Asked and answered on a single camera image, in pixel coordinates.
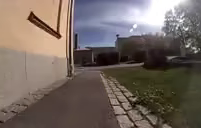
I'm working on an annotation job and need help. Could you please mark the yellow plastered building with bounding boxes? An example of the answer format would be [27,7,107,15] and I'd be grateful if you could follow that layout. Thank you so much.
[0,0,76,116]

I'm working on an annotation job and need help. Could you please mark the large dark building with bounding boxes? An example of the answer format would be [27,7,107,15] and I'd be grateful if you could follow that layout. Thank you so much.
[114,34,182,63]

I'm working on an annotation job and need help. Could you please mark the tall leafy tree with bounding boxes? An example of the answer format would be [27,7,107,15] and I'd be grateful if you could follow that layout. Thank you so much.
[161,0,201,54]

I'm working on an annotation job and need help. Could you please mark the cobblestone strip beside building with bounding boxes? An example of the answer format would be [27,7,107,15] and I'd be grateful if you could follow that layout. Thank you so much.
[0,76,72,128]

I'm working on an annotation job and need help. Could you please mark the dark round bush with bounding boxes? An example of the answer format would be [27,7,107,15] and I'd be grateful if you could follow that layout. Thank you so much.
[142,48,169,70]

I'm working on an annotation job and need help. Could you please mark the dark trimmed hedge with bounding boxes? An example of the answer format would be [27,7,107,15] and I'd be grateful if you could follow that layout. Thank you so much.
[95,51,121,67]

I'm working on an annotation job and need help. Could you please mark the cobblestone strip beside grass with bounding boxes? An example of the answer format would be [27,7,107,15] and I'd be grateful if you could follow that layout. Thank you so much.
[99,72,172,128]

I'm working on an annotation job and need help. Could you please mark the grey asphalt path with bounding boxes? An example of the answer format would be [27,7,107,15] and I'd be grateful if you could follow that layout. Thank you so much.
[0,68,122,128]

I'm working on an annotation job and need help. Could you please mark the grass lawn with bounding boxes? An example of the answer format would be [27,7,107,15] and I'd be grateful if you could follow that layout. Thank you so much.
[102,63,201,128]

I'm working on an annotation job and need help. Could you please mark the pale road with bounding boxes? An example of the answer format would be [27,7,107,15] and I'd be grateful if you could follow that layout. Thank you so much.
[75,62,145,72]

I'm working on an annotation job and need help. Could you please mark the tall chimney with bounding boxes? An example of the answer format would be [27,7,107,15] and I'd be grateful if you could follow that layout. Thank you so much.
[74,32,79,50]

